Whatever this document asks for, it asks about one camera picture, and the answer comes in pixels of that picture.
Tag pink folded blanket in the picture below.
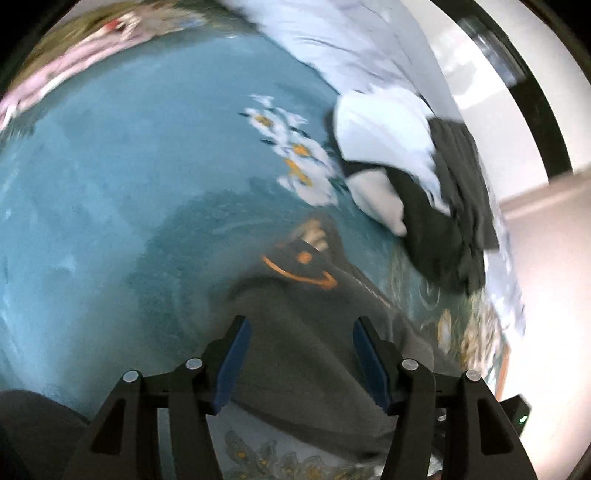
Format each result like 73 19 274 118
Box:
1 4 205 130

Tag teal floral bed blanket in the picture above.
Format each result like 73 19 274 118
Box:
1 18 507 417

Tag dark grey folded garment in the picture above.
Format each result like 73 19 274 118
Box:
339 117 500 295

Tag olive green plush blanket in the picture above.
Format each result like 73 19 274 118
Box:
9 1 139 89

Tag grey knit sweater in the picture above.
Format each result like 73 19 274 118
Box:
202 216 463 464

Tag light blue floral quilt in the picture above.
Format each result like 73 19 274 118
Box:
221 1 526 334

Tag light blue folded shirt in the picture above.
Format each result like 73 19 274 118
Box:
332 87 451 237

